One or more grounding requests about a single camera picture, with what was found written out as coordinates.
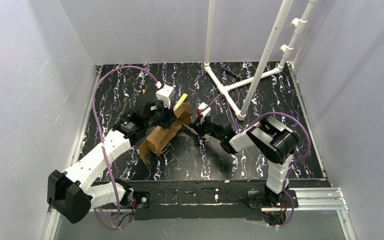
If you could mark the white PVC pipe frame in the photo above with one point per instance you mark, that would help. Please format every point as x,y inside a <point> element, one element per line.
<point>286,49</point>

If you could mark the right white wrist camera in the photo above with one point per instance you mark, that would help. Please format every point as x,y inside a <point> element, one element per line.
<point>203,111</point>

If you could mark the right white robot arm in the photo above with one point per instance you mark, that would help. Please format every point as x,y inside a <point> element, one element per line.
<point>274,140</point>

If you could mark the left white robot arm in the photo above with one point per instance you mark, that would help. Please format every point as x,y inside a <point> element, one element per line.
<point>71,192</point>

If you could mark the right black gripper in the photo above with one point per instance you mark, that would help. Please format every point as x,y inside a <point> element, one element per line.
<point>202,126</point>

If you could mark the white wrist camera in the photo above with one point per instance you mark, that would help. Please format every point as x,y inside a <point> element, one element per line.
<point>165,93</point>
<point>203,111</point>

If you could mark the brown cardboard box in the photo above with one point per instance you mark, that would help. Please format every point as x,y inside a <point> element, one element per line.
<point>159,138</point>

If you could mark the yellow black screwdriver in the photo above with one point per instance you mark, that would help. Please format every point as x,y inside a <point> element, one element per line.
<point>143,89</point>

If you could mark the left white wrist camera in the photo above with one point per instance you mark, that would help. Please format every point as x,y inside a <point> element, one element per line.
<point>165,93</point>

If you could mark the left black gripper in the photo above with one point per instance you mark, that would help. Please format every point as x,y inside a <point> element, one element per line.
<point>162,112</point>

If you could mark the aluminium base frame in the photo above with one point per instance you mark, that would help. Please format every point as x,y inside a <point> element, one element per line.
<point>275,215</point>

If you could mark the yellow white marker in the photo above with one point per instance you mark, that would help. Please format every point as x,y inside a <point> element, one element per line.
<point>180,101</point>

